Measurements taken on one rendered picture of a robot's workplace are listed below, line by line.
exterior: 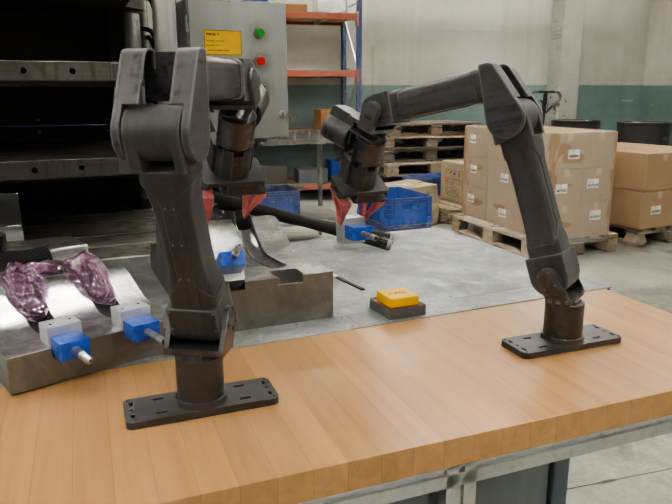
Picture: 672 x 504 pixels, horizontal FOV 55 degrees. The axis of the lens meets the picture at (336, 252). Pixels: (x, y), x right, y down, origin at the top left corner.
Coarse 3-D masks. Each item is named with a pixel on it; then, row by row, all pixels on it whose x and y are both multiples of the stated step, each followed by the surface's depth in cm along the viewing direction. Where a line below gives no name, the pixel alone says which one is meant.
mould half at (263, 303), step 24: (264, 216) 147; (216, 240) 135; (240, 240) 137; (264, 240) 138; (288, 240) 140; (288, 264) 123; (312, 264) 123; (168, 288) 132; (264, 288) 114; (288, 288) 116; (312, 288) 118; (240, 312) 113; (264, 312) 115; (288, 312) 117; (312, 312) 119
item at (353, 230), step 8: (352, 216) 134; (360, 216) 134; (336, 224) 135; (344, 224) 132; (352, 224) 132; (360, 224) 132; (336, 232) 135; (344, 232) 132; (352, 232) 129; (360, 232) 129; (368, 232) 130; (344, 240) 132; (352, 240) 129; (360, 240) 129; (376, 240) 124
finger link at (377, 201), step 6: (354, 198) 126; (360, 198) 126; (366, 198) 127; (372, 198) 127; (378, 198) 128; (384, 198) 129; (366, 204) 134; (372, 204) 130; (378, 204) 129; (372, 210) 131; (366, 216) 133
